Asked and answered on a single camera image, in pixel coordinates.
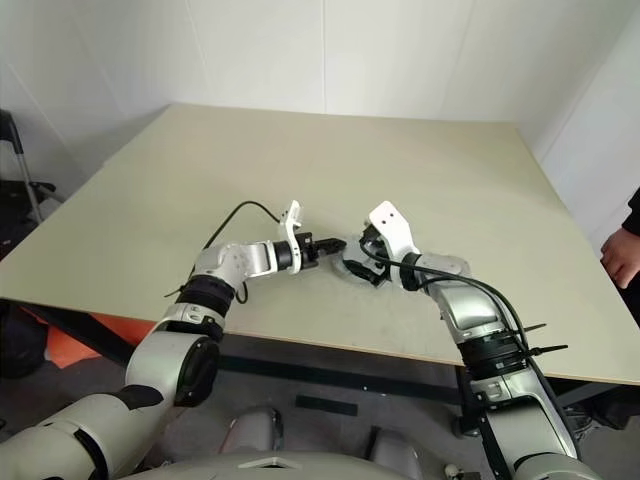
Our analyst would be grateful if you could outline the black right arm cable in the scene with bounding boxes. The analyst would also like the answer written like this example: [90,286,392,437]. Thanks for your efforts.
[362,244,581,441]

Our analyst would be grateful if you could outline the grey robot torso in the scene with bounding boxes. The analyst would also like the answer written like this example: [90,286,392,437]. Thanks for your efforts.
[117,444,521,480]

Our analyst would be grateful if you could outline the orange sheet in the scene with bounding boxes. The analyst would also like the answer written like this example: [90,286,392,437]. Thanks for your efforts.
[19,307,156,370]

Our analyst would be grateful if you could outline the black metal table frame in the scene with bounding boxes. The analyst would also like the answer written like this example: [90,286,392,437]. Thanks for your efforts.
[0,298,640,437]

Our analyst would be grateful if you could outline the black bag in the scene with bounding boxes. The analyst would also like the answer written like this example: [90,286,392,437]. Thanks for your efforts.
[0,299,51,380]

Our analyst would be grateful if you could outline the black tape strip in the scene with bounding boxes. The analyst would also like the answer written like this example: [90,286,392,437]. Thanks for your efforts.
[295,394,360,417]

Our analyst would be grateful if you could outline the grey robot left thigh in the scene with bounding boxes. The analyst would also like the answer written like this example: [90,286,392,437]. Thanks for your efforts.
[227,405,284,459]

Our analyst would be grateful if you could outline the bystander bare hand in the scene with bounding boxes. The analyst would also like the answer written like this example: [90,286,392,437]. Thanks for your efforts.
[599,227,640,290]

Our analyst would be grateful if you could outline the motor stator with copper windings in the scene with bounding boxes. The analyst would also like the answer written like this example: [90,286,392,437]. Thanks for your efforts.
[331,252,384,290]

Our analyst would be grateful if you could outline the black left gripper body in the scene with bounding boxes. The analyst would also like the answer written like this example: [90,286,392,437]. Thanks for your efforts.
[297,231,322,269]

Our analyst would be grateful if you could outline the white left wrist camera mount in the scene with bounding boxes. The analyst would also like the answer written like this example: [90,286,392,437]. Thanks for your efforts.
[277,199,305,275]

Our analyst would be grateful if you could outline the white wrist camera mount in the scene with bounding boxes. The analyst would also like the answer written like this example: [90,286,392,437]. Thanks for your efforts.
[367,200,421,266]
[277,199,305,275]

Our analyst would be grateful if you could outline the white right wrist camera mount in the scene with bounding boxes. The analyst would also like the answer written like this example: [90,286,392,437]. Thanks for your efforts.
[367,200,421,266]

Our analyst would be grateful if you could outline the grey robot right thigh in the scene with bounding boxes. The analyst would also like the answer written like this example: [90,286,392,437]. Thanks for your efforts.
[367,427,419,459]

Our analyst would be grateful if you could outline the grey robot thigh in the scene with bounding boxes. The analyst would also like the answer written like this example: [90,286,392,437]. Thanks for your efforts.
[227,405,284,459]
[367,427,419,459]

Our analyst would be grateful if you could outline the black chair at left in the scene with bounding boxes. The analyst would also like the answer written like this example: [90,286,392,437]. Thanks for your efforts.
[0,109,66,246]

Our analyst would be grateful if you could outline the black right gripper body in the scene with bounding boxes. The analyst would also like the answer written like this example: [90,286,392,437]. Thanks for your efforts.
[360,224,401,274]

